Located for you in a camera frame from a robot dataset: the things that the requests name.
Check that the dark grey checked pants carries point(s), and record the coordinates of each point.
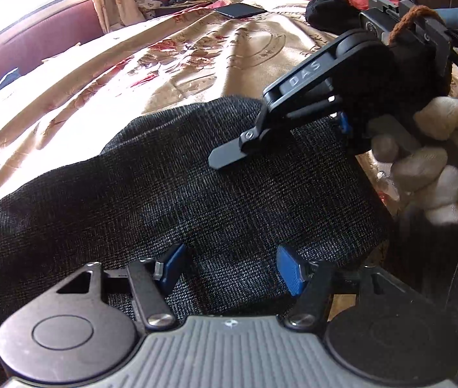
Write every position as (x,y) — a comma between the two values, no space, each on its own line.
(151,187)

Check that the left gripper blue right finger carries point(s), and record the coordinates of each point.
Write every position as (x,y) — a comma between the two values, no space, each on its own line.
(294,270)

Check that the blue item on bench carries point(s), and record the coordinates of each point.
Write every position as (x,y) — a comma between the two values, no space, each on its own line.
(9,77)

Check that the white gloved right hand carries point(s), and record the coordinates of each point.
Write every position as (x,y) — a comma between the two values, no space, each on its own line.
(424,174)

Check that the maroon window bench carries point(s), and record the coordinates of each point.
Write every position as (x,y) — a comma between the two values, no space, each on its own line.
(43,33)

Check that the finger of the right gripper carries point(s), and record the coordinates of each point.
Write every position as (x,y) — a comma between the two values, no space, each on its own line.
(266,132)
(343,123)

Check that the black crumpled garment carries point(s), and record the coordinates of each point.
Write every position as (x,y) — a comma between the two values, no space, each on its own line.
(333,16)

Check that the floral satin bedspread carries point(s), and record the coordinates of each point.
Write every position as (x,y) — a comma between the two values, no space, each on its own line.
(70,107)

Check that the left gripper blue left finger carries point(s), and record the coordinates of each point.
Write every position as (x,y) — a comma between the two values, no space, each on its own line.
(168,268)

